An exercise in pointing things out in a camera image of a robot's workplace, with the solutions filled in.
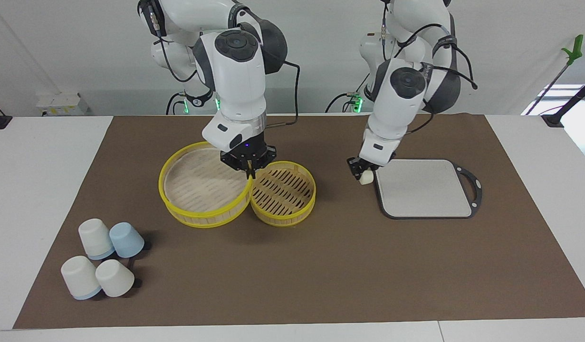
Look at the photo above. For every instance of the white steamed bun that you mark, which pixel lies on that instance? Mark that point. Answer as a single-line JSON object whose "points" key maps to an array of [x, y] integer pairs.
{"points": [[367, 177]]}

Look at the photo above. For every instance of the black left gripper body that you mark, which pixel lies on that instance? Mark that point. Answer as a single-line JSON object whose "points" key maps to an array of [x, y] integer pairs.
{"points": [[368, 166]]}

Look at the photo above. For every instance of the brown table mat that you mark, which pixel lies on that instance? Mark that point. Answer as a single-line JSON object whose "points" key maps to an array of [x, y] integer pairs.
{"points": [[282, 275]]}

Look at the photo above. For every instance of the white cutting board grey rim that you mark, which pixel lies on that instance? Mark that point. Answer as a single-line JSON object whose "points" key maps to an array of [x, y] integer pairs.
{"points": [[425, 190]]}

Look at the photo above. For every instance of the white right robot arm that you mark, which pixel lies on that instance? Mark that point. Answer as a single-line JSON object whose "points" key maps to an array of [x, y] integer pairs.
{"points": [[237, 80]]}

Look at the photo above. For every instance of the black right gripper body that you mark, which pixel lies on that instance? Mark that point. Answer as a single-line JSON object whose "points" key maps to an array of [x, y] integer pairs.
{"points": [[247, 154]]}

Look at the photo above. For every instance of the green clip on pole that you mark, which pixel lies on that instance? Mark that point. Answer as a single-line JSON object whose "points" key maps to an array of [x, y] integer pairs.
{"points": [[576, 47]]}

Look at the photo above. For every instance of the white plastic cup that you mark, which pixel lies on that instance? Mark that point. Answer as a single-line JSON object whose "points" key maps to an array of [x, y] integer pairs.
{"points": [[79, 277], [95, 237], [114, 278]]}

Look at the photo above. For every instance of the white power strip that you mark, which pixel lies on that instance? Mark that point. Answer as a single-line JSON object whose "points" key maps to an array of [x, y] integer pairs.
{"points": [[62, 102]]}

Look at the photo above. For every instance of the yellow bamboo steamer lid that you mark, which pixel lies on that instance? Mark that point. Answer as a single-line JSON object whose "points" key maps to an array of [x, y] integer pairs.
{"points": [[197, 190]]}

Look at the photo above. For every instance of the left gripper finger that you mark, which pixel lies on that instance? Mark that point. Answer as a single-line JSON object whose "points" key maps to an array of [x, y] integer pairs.
{"points": [[355, 168]]}

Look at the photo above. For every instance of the yellow bamboo steamer basket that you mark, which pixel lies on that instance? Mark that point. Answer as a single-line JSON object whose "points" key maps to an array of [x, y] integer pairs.
{"points": [[282, 194]]}

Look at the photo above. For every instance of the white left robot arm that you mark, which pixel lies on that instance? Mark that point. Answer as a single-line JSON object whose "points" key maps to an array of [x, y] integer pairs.
{"points": [[397, 109]]}

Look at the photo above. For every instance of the black stand clamp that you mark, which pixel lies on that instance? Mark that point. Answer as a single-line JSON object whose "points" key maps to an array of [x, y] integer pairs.
{"points": [[570, 102]]}

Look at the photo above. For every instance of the light blue plastic cup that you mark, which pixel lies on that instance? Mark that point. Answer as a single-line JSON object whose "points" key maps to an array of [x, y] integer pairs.
{"points": [[127, 240]]}

